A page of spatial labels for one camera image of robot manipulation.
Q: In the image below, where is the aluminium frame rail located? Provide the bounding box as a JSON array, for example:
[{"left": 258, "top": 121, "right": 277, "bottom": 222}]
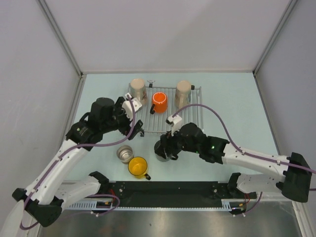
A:
[{"left": 62, "top": 180, "right": 292, "bottom": 201}]

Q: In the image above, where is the metal wire dish rack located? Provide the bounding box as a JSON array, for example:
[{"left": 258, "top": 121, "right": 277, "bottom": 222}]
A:
[{"left": 128, "top": 78, "right": 204, "bottom": 134}]

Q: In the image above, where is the slotted cable duct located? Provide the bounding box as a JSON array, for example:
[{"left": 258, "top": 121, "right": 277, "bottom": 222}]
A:
[{"left": 66, "top": 200, "right": 243, "bottom": 212}]

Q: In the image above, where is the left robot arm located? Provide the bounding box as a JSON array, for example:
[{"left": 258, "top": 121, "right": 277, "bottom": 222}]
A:
[{"left": 12, "top": 93, "right": 144, "bottom": 227}]

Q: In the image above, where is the beige patterned mug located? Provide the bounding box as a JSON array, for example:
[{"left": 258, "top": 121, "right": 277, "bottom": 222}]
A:
[{"left": 175, "top": 80, "right": 192, "bottom": 109}]

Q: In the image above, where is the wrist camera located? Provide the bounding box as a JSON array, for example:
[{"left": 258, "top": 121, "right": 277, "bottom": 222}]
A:
[
  {"left": 122, "top": 93, "right": 143, "bottom": 121},
  {"left": 166, "top": 115, "right": 182, "bottom": 136}
]

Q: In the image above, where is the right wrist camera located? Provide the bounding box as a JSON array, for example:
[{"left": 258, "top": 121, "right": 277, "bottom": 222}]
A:
[{"left": 166, "top": 115, "right": 182, "bottom": 136}]

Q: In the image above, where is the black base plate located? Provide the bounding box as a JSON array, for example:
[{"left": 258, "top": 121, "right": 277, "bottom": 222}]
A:
[{"left": 97, "top": 181, "right": 257, "bottom": 207}]

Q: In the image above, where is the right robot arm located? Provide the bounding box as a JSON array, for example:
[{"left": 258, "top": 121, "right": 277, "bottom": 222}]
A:
[{"left": 154, "top": 123, "right": 312, "bottom": 203}]

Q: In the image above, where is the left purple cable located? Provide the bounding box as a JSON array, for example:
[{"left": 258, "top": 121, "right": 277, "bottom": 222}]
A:
[{"left": 19, "top": 93, "right": 138, "bottom": 232}]

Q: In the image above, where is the dark grey mug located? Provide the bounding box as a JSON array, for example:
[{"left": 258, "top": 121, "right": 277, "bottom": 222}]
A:
[{"left": 154, "top": 141, "right": 178, "bottom": 162}]

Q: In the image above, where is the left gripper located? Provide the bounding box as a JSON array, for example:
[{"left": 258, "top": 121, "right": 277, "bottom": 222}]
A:
[{"left": 101, "top": 97, "right": 143, "bottom": 139}]

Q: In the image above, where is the stainless steel cup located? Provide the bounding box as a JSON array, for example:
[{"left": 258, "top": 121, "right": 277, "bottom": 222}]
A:
[{"left": 117, "top": 145, "right": 134, "bottom": 164}]

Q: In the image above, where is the beige floral mug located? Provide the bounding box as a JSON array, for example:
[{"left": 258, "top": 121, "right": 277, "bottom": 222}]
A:
[{"left": 130, "top": 78, "right": 148, "bottom": 105}]

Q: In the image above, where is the purple cable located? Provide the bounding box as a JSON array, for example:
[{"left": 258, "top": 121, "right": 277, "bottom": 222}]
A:
[
  {"left": 165, "top": 103, "right": 316, "bottom": 173},
  {"left": 19, "top": 93, "right": 138, "bottom": 232}
]

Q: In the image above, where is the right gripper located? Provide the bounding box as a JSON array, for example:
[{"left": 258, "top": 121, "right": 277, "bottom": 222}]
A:
[{"left": 155, "top": 124, "right": 200, "bottom": 159}]

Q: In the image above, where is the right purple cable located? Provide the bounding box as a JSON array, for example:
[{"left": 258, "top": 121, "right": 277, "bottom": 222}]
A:
[{"left": 165, "top": 103, "right": 316, "bottom": 173}]

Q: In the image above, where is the yellow mug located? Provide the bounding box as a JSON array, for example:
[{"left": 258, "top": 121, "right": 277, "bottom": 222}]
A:
[{"left": 128, "top": 157, "right": 151, "bottom": 181}]

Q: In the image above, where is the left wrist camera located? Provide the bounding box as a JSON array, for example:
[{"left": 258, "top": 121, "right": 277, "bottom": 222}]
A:
[{"left": 122, "top": 93, "right": 143, "bottom": 121}]

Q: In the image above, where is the orange mug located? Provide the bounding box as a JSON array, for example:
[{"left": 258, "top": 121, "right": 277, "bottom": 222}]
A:
[{"left": 150, "top": 92, "right": 168, "bottom": 115}]

